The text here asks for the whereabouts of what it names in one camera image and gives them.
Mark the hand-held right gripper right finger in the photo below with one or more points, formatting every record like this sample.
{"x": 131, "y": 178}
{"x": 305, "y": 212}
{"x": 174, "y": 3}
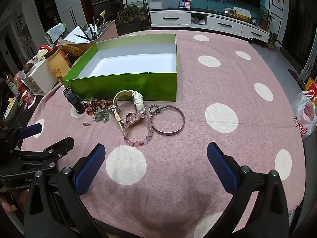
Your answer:
{"x": 223, "y": 171}

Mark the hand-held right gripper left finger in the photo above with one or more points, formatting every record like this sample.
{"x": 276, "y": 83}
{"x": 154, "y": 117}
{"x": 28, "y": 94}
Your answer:
{"x": 89, "y": 173}

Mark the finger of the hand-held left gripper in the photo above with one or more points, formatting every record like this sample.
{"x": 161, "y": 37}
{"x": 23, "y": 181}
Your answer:
{"x": 31, "y": 130}
{"x": 60, "y": 145}

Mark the black wristwatch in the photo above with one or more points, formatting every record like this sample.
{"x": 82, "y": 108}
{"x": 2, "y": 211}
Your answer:
{"x": 71, "y": 98}

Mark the silver bangle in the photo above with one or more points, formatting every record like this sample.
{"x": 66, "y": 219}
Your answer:
{"x": 168, "y": 133}

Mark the green cardboard box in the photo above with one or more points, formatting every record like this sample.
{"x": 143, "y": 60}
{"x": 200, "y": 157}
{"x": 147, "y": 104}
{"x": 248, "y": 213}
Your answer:
{"x": 123, "y": 86}

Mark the white wristwatch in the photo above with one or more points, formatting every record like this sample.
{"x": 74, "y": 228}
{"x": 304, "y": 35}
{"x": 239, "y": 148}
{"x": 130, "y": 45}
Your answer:
{"x": 137, "y": 101}

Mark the person's left hand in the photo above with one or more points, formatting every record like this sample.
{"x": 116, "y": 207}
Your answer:
{"x": 6, "y": 203}

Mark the pink polka dot tablecloth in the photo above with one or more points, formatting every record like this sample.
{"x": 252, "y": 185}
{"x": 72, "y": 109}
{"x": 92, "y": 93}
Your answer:
{"x": 173, "y": 166}

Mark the white storage drawer unit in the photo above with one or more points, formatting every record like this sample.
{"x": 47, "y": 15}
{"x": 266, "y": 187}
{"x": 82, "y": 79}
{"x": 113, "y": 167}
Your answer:
{"x": 42, "y": 79}

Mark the yellow bear bottle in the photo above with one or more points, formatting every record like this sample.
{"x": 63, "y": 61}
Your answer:
{"x": 58, "y": 67}

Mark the orange snack packet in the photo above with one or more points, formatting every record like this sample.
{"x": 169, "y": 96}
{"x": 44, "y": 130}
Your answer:
{"x": 71, "y": 50}

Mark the white plastic shopping bag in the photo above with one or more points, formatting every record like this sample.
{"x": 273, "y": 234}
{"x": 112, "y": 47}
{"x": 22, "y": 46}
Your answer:
{"x": 303, "y": 111}

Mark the white notebook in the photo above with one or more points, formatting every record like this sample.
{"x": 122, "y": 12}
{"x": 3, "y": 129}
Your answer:
{"x": 76, "y": 34}

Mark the bunch of pens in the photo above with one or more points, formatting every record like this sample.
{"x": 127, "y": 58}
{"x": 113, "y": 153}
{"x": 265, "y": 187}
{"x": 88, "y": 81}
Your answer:
{"x": 92, "y": 28}

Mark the yellow and red paper bag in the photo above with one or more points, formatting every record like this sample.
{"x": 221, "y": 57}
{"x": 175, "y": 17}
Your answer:
{"x": 311, "y": 85}

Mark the pink desk organizer tray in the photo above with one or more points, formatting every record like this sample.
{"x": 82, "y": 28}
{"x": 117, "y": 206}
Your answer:
{"x": 110, "y": 31}

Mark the small potted floor plant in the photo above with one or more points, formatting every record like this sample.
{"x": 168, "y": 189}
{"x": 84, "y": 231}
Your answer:
{"x": 272, "y": 43}

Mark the grey curtain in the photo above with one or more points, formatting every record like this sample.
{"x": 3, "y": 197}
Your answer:
{"x": 309, "y": 62}

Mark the cluster of green houseplants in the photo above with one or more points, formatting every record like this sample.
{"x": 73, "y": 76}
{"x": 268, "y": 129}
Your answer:
{"x": 131, "y": 13}

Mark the small black alarm clock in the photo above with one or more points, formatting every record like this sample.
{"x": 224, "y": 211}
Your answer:
{"x": 253, "y": 20}

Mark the tall potted plant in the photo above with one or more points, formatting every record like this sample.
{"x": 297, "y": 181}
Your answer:
{"x": 265, "y": 19}

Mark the desk calendar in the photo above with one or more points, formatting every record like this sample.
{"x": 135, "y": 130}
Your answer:
{"x": 241, "y": 12}

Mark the white television cabinet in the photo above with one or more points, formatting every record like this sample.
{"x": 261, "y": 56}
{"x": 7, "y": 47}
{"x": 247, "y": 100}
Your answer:
{"x": 171, "y": 19}

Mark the small white display device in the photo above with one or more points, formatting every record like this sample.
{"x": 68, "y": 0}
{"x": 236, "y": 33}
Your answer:
{"x": 230, "y": 11}

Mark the translucent storage box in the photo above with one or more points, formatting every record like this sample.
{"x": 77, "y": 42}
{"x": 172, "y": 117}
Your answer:
{"x": 162, "y": 2}

